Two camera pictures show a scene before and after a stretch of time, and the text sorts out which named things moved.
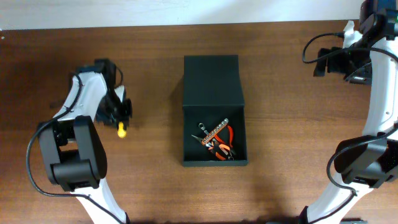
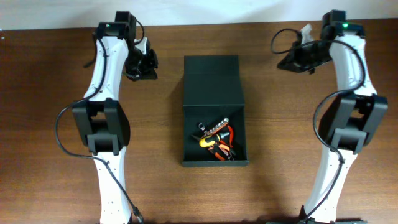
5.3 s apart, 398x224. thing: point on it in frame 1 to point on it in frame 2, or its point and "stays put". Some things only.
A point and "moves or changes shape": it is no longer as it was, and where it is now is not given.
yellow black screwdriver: [121, 132] moves or changes shape
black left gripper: [104, 116] to [150, 72]
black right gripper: [362, 76] to [293, 63]
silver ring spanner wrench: [201, 126] stays put
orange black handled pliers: [222, 151] stays put
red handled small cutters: [231, 131] stays put
